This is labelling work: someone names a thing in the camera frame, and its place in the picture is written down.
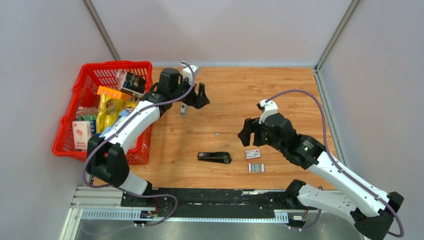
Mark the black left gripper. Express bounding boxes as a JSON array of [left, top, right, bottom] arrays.
[[170, 76, 210, 110]]

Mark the black stapler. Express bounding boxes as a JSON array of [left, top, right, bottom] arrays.
[[197, 151, 232, 164]]

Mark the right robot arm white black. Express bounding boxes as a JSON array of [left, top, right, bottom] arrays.
[[237, 113, 404, 240]]

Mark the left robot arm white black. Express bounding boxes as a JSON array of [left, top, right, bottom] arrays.
[[82, 62, 210, 208]]

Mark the strip of staples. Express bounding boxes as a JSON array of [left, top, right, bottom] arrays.
[[248, 163, 265, 173]]

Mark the small staple box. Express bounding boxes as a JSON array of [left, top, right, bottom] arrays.
[[244, 149, 261, 160]]

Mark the black box in basket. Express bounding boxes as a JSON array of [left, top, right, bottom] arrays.
[[116, 71, 146, 99]]

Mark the orange block in basket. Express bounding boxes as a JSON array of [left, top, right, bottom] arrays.
[[96, 85, 131, 101]]

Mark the yellow snack bag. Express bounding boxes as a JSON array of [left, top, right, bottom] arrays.
[[96, 93, 138, 134]]

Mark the green box in basket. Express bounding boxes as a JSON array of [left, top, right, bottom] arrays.
[[76, 114, 98, 136]]

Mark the red plastic basket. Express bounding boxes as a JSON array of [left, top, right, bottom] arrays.
[[51, 60, 153, 162]]

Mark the white pink sponge box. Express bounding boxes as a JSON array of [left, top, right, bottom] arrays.
[[71, 120, 92, 150]]

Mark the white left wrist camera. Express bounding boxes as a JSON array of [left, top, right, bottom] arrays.
[[181, 61, 201, 85]]

